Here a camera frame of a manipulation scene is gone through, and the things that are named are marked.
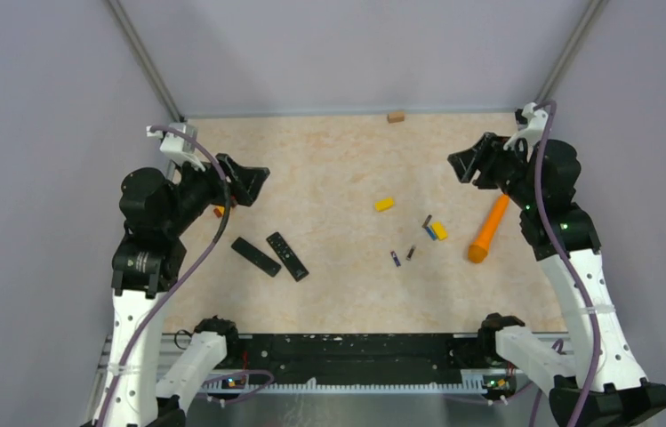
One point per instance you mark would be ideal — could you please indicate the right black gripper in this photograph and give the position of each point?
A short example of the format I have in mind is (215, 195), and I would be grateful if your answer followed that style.
(483, 157)

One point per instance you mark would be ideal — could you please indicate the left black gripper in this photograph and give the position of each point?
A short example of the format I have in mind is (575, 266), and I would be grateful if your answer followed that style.
(244, 184)

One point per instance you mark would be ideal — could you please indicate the black remote control with buttons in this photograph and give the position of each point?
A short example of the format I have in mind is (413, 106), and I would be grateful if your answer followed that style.
(287, 256)

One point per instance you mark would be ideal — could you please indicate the dark battery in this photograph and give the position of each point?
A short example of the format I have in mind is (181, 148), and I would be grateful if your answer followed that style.
(410, 253)

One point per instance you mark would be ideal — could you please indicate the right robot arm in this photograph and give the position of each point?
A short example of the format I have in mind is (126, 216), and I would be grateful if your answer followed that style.
(601, 384)

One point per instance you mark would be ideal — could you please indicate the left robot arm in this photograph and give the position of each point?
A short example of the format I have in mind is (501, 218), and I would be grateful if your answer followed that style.
(146, 274)

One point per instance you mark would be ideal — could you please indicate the yellow rectangular block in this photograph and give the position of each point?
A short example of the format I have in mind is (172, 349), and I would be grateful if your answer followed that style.
(439, 230)

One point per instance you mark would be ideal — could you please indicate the orange toy microphone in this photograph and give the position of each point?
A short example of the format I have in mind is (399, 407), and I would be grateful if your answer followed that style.
(480, 247)

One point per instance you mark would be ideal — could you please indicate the green gold battery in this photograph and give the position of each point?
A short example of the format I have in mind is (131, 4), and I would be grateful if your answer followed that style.
(426, 223)

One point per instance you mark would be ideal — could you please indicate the brown wooden block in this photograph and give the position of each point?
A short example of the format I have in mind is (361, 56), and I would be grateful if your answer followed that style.
(395, 117)

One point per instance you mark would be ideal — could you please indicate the purple blue battery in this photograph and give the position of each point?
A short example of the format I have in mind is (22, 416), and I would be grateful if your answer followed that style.
(395, 259)

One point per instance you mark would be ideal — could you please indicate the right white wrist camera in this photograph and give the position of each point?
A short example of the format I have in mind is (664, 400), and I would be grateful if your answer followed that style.
(537, 118)

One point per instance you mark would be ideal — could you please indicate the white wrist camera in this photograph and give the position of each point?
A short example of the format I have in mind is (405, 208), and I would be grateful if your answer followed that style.
(177, 149)
(537, 118)

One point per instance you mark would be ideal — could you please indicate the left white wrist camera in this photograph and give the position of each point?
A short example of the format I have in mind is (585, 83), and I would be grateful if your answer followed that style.
(177, 149)

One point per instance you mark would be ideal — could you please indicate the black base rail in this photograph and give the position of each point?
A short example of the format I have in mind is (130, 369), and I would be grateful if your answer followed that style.
(358, 359)

